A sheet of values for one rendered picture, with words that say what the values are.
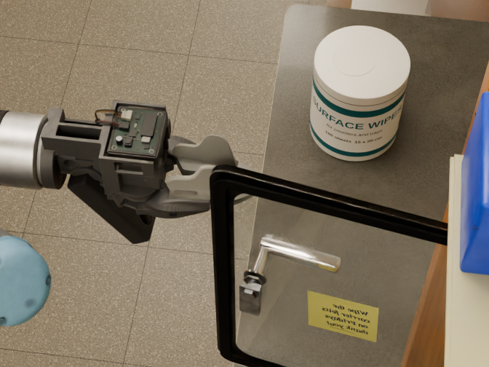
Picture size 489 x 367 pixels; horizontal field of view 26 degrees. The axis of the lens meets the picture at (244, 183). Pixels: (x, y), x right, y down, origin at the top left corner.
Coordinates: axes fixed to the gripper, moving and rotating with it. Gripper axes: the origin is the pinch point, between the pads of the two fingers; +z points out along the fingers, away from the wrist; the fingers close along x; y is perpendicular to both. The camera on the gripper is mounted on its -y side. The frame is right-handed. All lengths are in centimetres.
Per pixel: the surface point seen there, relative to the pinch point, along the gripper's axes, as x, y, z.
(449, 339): -24.3, 19.8, 17.1
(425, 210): 24.0, -36.9, 21.8
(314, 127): 33.8, -33.5, 5.2
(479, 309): -21.9, 20.1, 19.1
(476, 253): -19.1, 23.2, 18.3
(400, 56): 38.6, -22.0, 15.9
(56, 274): 57, -131, -52
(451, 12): 88, -64, 28
